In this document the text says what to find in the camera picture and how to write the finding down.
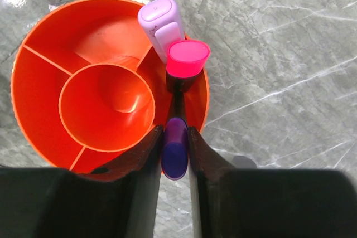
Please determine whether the pink black highlighter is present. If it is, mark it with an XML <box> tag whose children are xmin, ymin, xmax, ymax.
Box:
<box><xmin>166</xmin><ymin>39</ymin><xmax>211</xmax><ymax>121</ymax></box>

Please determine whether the lilac highlighter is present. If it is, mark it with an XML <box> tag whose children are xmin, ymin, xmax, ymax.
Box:
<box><xmin>137</xmin><ymin>0</ymin><xmax>185</xmax><ymax>64</ymax></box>

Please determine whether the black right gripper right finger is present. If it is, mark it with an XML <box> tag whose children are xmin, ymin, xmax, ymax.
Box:
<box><xmin>188</xmin><ymin>127</ymin><xmax>356</xmax><ymax>237</ymax></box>

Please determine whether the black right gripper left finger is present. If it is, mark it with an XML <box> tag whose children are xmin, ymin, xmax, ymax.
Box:
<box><xmin>1</xmin><ymin>125</ymin><xmax>163</xmax><ymax>237</ymax></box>

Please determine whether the purple black highlighter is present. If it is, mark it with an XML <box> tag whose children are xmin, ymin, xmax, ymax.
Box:
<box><xmin>161</xmin><ymin>117</ymin><xmax>188</xmax><ymax>181</ymax></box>

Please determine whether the orange round pen holder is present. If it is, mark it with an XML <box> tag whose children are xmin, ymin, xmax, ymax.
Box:
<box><xmin>11</xmin><ymin>0</ymin><xmax>210</xmax><ymax>174</ymax></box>

